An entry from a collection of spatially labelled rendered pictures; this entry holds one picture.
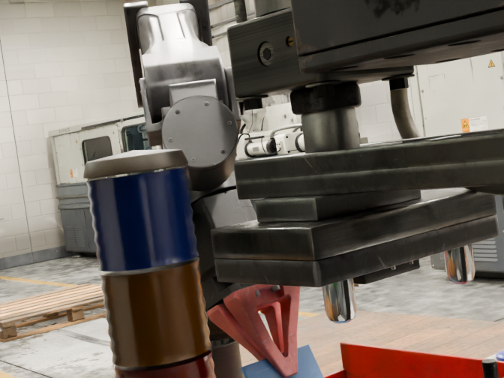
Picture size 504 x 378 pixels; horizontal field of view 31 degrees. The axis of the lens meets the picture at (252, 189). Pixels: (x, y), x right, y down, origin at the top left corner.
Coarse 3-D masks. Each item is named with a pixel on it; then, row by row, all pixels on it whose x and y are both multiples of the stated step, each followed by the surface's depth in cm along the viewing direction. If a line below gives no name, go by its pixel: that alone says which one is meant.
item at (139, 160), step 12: (120, 156) 32; (132, 156) 32; (144, 156) 32; (156, 156) 32; (168, 156) 32; (180, 156) 33; (96, 168) 32; (108, 168) 32; (120, 168) 32; (132, 168) 32; (144, 168) 32; (156, 168) 32
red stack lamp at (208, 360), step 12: (192, 360) 33; (204, 360) 33; (120, 372) 33; (132, 372) 33; (144, 372) 32; (156, 372) 32; (168, 372) 32; (180, 372) 32; (192, 372) 33; (204, 372) 33
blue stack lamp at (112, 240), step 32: (96, 192) 33; (128, 192) 32; (160, 192) 32; (96, 224) 33; (128, 224) 32; (160, 224) 32; (192, 224) 33; (128, 256) 32; (160, 256) 32; (192, 256) 33
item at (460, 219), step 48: (336, 96) 59; (336, 144) 59; (384, 144) 59; (432, 144) 49; (480, 144) 47; (240, 192) 63; (288, 192) 59; (336, 192) 56; (384, 192) 60; (432, 192) 66; (480, 192) 63; (240, 240) 58; (288, 240) 54; (336, 240) 54; (384, 240) 57; (432, 240) 60; (480, 240) 63; (336, 288) 55
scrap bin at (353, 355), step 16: (352, 352) 99; (368, 352) 97; (384, 352) 96; (400, 352) 94; (416, 352) 92; (432, 352) 91; (352, 368) 100; (368, 368) 98; (384, 368) 96; (400, 368) 94; (416, 368) 92; (432, 368) 91; (448, 368) 89; (464, 368) 88; (480, 368) 86
